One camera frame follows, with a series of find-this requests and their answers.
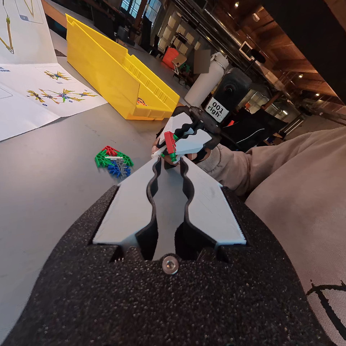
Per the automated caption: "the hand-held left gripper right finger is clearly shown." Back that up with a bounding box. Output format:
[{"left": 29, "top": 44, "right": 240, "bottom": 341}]
[{"left": 181, "top": 158, "right": 247, "bottom": 254}]

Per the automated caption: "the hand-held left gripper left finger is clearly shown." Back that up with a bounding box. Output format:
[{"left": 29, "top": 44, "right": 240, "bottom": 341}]
[{"left": 92, "top": 158, "right": 161, "bottom": 257}]

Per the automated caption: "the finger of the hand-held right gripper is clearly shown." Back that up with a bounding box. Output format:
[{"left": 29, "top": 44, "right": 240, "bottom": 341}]
[
  {"left": 152, "top": 129, "right": 213, "bottom": 160},
  {"left": 161, "top": 111, "right": 194, "bottom": 142}
]

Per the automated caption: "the red toy connector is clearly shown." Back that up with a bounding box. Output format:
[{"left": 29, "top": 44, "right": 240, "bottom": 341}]
[{"left": 165, "top": 132, "right": 178, "bottom": 156}]

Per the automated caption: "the blue grey toy connector cluster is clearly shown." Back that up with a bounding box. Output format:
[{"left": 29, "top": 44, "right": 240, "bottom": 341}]
[{"left": 107, "top": 162, "right": 132, "bottom": 179}]

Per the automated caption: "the green red toy connector assembly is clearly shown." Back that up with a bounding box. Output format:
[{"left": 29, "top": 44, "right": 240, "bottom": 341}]
[{"left": 95, "top": 145, "right": 134, "bottom": 168}]

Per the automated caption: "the yellow parts bin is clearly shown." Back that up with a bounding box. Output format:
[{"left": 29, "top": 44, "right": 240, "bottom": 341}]
[{"left": 65, "top": 14, "right": 180, "bottom": 120}]

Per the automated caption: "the person's right forearm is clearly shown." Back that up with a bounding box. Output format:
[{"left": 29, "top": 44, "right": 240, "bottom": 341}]
[{"left": 198, "top": 127, "right": 346, "bottom": 196}]

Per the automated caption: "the grey desk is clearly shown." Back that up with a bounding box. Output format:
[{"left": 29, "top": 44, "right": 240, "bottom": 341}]
[{"left": 0, "top": 27, "right": 254, "bottom": 346}]

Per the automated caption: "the person's right hand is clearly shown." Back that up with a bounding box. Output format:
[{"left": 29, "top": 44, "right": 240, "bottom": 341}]
[{"left": 162, "top": 159, "right": 185, "bottom": 170}]

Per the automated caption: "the white water bottle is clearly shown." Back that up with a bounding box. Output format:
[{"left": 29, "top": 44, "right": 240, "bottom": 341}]
[{"left": 184, "top": 52, "right": 231, "bottom": 108}]

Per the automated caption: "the orange chair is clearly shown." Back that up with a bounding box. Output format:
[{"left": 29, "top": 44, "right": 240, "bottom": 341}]
[{"left": 162, "top": 46, "right": 180, "bottom": 71}]

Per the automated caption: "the fold-out toy instruction sheet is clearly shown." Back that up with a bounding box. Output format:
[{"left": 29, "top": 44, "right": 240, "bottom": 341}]
[{"left": 0, "top": 0, "right": 107, "bottom": 142}]

